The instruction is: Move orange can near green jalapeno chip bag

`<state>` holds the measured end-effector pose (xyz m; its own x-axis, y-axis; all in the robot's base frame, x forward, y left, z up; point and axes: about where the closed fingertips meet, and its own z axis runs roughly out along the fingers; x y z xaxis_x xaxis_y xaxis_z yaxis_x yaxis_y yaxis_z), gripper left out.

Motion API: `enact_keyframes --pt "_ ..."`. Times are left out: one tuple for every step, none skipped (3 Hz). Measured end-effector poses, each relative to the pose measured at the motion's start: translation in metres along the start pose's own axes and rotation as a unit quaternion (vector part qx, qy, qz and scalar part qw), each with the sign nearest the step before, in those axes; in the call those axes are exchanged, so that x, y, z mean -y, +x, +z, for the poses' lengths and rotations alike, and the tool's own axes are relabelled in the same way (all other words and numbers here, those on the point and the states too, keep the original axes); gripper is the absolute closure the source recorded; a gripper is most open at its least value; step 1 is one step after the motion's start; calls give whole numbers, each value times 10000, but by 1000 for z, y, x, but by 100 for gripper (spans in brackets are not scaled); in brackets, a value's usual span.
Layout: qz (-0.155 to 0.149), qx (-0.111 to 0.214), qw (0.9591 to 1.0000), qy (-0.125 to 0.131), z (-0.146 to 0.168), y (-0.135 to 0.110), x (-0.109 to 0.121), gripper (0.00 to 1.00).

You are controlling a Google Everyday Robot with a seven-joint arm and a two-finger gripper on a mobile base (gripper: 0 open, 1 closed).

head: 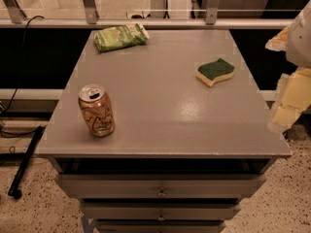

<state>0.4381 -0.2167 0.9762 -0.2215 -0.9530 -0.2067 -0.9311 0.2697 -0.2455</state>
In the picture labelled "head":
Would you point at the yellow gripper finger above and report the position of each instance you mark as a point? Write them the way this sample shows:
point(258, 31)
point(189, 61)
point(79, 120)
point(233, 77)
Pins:
point(279, 41)
point(293, 97)

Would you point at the orange soda can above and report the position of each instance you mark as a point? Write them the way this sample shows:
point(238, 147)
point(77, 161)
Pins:
point(96, 110)

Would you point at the green jalapeno chip bag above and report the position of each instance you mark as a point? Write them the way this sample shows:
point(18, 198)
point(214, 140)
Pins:
point(120, 37)

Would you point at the green and yellow sponge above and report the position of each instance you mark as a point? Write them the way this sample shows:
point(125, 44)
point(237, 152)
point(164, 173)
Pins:
point(215, 72)

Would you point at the grey drawer cabinet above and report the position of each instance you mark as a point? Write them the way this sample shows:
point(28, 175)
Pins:
point(182, 155)

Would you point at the black rod on floor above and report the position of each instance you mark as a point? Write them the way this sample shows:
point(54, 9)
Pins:
point(14, 191)

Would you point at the metal railing frame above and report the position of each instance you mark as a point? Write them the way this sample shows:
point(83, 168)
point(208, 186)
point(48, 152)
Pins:
point(161, 15)

